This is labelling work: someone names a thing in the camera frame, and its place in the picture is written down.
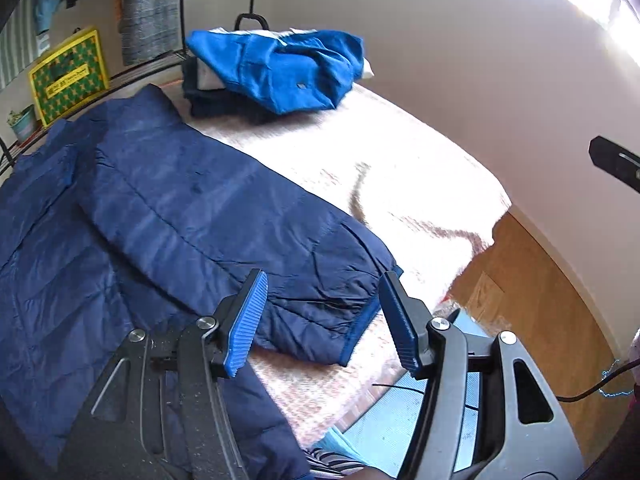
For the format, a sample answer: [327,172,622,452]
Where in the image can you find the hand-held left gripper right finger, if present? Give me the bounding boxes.
[378,271,587,480]

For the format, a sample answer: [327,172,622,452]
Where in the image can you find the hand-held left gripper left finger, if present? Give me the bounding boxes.
[57,269,269,480]

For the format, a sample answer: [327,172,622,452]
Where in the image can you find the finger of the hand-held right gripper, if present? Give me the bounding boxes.
[589,136,640,183]

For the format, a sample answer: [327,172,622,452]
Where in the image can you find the navy puffer jacket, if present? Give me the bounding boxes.
[0,82,405,480]

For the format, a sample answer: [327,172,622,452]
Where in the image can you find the dark folded clothes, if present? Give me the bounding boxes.
[181,57,271,126]

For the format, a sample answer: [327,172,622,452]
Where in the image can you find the black metal clothes rack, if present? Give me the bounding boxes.
[0,0,273,176]

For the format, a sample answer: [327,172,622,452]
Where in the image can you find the pink checkered blanket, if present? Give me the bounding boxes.
[165,80,513,441]

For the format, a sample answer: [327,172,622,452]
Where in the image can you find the white folded garment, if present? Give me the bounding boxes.
[197,57,226,92]

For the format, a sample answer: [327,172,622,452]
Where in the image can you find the bright blue jacket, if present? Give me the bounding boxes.
[185,27,368,115]

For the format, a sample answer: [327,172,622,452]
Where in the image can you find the small potted plant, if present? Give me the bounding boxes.
[6,105,38,143]

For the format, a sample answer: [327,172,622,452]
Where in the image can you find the green and yellow bag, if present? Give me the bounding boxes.
[27,27,110,128]

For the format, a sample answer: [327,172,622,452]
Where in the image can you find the grey plaid coat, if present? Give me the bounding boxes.
[118,0,181,66]

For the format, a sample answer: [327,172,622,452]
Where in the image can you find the denim jackets on hangers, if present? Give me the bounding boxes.
[32,0,68,36]

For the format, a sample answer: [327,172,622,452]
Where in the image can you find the green striped wall cloth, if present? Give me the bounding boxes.
[0,0,51,88]

